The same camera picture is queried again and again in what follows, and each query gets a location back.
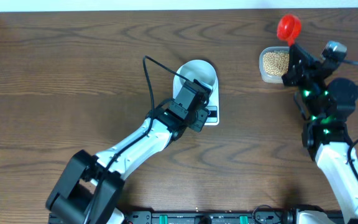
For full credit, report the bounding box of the white kitchen scale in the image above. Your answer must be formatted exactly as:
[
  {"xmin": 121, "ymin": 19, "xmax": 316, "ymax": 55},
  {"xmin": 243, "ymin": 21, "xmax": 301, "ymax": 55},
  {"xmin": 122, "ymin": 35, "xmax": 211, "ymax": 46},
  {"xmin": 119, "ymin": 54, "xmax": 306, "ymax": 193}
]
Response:
[{"xmin": 172, "ymin": 59, "xmax": 220, "ymax": 126}]

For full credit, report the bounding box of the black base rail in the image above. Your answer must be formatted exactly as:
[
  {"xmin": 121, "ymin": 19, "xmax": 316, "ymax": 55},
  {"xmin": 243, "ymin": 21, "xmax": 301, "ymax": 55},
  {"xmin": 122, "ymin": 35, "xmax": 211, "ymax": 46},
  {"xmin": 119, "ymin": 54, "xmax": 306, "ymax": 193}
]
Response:
[{"xmin": 48, "ymin": 203, "xmax": 347, "ymax": 224}]

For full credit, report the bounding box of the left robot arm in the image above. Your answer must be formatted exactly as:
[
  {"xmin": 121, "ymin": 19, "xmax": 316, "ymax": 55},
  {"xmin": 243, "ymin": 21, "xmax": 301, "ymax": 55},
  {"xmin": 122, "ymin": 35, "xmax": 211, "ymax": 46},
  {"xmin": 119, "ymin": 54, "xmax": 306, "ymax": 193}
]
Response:
[{"xmin": 45, "ymin": 80, "xmax": 213, "ymax": 223}]

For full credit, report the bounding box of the red measuring scoop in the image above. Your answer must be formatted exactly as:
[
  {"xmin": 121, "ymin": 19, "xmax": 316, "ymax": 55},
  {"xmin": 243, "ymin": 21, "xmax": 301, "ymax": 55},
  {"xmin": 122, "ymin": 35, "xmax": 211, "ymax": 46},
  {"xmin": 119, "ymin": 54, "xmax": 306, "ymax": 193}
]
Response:
[{"xmin": 277, "ymin": 14, "xmax": 301, "ymax": 47}]

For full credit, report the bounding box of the grey bowl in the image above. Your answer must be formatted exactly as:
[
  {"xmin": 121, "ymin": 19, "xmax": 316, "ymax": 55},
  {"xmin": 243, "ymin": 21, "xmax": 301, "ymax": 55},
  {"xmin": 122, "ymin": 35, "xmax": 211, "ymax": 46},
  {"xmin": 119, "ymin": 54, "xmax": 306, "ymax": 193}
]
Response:
[{"xmin": 177, "ymin": 60, "xmax": 218, "ymax": 89}]

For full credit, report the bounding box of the clear container of soybeans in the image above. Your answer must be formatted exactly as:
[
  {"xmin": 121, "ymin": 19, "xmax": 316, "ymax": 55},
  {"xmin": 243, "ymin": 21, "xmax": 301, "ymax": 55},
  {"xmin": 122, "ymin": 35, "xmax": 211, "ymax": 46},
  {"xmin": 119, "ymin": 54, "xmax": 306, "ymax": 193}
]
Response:
[{"xmin": 259, "ymin": 47, "xmax": 289, "ymax": 84}]

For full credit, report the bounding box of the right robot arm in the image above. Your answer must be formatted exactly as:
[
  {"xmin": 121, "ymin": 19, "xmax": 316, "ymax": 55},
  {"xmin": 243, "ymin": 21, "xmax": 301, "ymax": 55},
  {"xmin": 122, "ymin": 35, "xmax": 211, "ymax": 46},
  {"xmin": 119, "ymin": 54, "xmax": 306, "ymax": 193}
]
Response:
[{"xmin": 282, "ymin": 41, "xmax": 358, "ymax": 223}]

